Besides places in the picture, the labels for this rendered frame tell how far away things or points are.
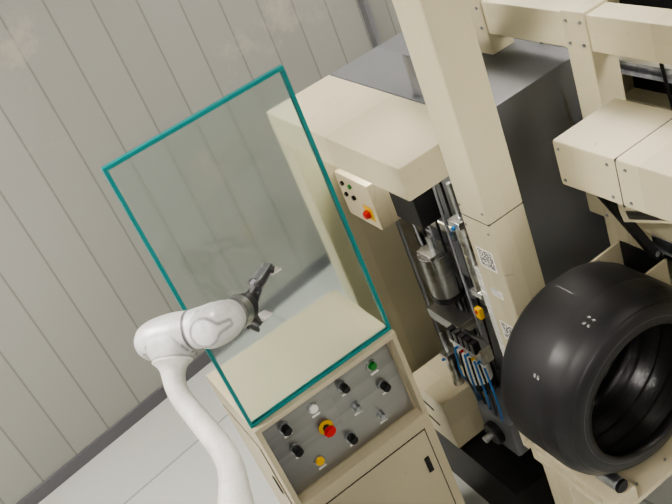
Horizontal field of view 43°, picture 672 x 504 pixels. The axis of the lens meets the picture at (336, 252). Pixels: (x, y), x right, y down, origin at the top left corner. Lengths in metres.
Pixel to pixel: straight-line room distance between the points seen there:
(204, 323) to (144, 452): 2.96
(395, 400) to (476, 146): 1.05
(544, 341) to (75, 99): 2.96
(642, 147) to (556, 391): 0.66
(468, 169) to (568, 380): 0.61
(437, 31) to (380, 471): 1.54
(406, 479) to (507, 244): 1.03
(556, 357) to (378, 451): 0.89
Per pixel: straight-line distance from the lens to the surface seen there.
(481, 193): 2.34
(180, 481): 4.66
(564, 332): 2.32
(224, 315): 2.08
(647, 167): 2.23
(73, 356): 4.88
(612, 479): 2.64
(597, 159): 2.34
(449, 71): 2.18
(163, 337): 2.15
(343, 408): 2.85
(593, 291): 2.37
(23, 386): 4.84
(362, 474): 2.98
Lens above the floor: 2.96
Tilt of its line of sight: 31 degrees down
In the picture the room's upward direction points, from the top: 23 degrees counter-clockwise
